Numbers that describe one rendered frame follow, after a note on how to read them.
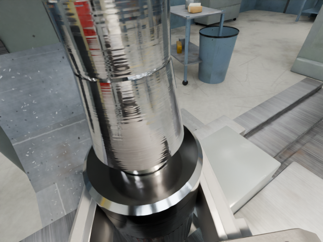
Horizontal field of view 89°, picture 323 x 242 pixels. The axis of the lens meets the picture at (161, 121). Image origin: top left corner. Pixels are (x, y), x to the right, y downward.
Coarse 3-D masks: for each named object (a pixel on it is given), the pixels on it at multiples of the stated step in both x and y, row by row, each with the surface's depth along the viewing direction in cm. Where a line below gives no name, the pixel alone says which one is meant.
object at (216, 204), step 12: (204, 156) 9; (204, 168) 8; (204, 180) 8; (216, 180) 8; (204, 192) 7; (216, 192) 7; (204, 204) 7; (216, 204) 7; (228, 204) 7; (204, 216) 8; (216, 216) 6; (228, 216) 6; (204, 228) 8; (216, 228) 6; (228, 228) 6; (240, 228) 7; (204, 240) 8; (216, 240) 6
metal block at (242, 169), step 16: (224, 128) 15; (208, 144) 14; (224, 144) 14; (240, 144) 14; (224, 160) 13; (240, 160) 13; (256, 160) 13; (272, 160) 12; (224, 176) 12; (240, 176) 12; (256, 176) 12; (224, 192) 11; (240, 192) 11; (256, 192) 14
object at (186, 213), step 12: (192, 204) 7; (108, 216) 6; (180, 216) 6; (192, 216) 9; (120, 228) 6; (132, 228) 6; (144, 228) 6; (156, 228) 6; (168, 228) 6; (180, 228) 7; (132, 240) 7; (144, 240) 7; (156, 240) 7; (168, 240) 7; (180, 240) 9
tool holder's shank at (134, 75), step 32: (64, 0) 2; (96, 0) 2; (128, 0) 2; (160, 0) 3; (64, 32) 3; (96, 32) 3; (128, 32) 3; (160, 32) 3; (96, 64) 3; (128, 64) 3; (160, 64) 3; (96, 96) 3; (128, 96) 3; (160, 96) 4; (96, 128) 4; (128, 128) 4; (160, 128) 4; (128, 160) 4; (160, 160) 5
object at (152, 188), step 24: (192, 144) 7; (96, 168) 6; (168, 168) 6; (192, 168) 6; (96, 192) 5; (120, 192) 5; (144, 192) 5; (168, 192) 5; (192, 192) 6; (120, 216) 5; (144, 216) 5; (168, 216) 5
